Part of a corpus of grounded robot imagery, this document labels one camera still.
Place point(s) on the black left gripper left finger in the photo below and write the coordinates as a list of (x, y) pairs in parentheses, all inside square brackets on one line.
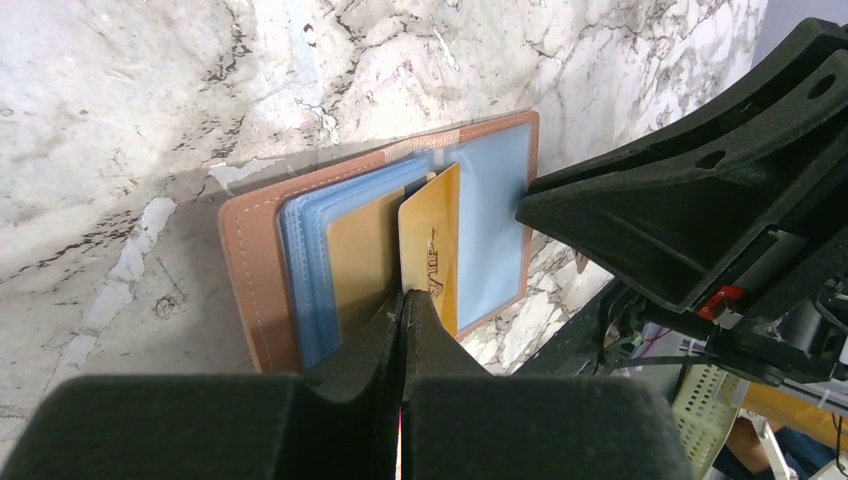
[(336, 420)]

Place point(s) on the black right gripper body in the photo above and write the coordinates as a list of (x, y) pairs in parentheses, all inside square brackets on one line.
[(788, 311)]

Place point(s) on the tan leather card holder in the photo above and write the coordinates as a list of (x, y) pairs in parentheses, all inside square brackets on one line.
[(255, 256)]

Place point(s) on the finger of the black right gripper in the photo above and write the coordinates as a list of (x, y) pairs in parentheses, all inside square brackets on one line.
[(686, 210)]

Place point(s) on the gold card in sleeve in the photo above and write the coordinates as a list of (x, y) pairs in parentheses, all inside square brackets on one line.
[(363, 249)]

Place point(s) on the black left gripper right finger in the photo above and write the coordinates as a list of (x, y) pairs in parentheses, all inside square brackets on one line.
[(461, 422)]

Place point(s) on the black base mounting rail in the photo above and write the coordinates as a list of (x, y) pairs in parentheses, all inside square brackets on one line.
[(608, 329)]

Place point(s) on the gold vip credit card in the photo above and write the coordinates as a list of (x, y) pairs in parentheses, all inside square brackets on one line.
[(428, 223)]

